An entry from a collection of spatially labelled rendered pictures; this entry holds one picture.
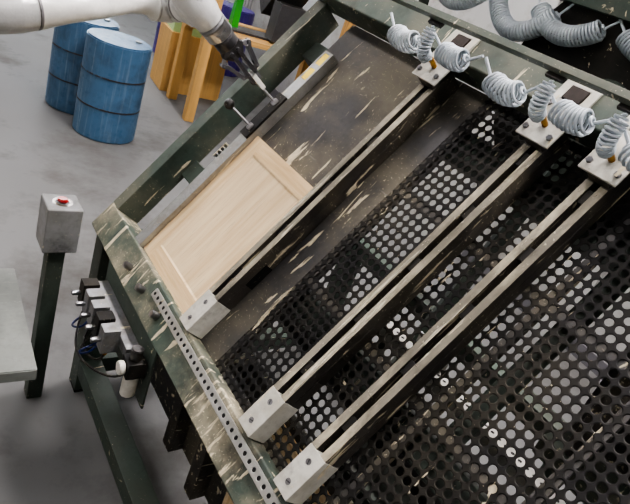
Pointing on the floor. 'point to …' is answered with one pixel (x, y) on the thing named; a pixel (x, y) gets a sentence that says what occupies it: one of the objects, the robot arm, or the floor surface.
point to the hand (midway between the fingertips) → (257, 80)
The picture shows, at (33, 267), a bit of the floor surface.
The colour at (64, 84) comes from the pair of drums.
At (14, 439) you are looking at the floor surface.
